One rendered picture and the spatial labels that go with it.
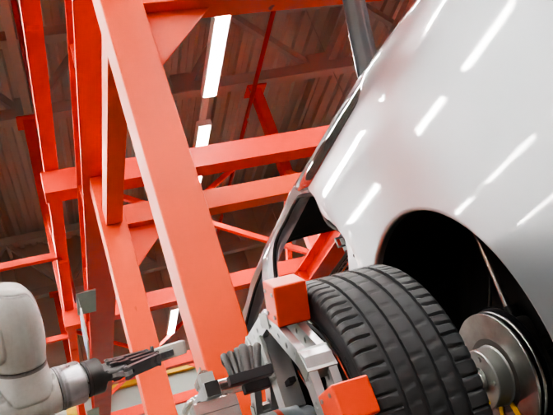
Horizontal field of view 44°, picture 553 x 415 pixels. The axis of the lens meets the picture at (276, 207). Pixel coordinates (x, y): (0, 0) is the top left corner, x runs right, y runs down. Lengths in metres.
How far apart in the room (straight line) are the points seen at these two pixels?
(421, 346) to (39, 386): 0.75
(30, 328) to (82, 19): 2.21
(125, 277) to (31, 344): 2.88
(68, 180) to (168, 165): 2.88
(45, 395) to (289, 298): 0.52
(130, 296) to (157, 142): 1.94
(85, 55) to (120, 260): 1.34
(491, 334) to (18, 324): 1.13
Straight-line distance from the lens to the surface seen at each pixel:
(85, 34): 3.48
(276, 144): 5.55
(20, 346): 1.40
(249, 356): 1.43
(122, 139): 3.59
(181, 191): 2.33
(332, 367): 1.38
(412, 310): 1.44
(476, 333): 1.91
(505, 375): 1.83
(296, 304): 1.47
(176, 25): 2.86
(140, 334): 4.15
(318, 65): 10.02
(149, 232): 4.48
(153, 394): 4.06
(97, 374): 1.50
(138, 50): 2.66
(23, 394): 1.44
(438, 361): 1.40
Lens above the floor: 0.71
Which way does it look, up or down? 23 degrees up
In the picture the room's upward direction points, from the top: 20 degrees counter-clockwise
